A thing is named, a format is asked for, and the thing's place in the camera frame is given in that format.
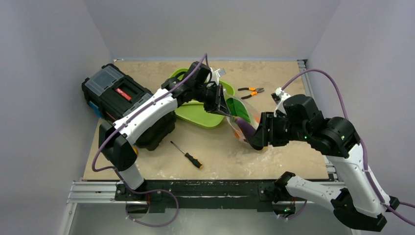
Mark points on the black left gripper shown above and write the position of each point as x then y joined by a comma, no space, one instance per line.
219,100

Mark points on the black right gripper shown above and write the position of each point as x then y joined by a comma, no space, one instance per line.
266,129

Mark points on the purple eggplant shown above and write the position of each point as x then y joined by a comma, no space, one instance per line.
246,128

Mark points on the clear zip top bag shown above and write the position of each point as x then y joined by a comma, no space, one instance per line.
254,116

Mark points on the green bok choy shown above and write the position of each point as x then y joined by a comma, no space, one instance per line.
238,109

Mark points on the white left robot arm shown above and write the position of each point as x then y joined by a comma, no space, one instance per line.
116,139

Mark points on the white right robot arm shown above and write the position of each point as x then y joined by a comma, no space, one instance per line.
361,204

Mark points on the green plastic tray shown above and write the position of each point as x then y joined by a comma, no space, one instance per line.
194,113

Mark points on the orange black pliers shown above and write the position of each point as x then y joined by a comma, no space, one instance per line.
254,91

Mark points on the black yellow screwdriver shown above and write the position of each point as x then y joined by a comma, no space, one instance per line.
193,160

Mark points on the black toolbox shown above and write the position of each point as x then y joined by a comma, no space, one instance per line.
112,95

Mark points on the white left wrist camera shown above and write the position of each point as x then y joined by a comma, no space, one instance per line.
216,75

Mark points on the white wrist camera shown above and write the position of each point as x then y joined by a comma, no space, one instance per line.
279,96
216,75

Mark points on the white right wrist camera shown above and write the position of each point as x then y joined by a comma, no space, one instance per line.
279,96

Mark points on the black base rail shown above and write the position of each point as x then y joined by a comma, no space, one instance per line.
158,195

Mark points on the aluminium frame rail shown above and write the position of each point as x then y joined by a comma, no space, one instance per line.
92,192

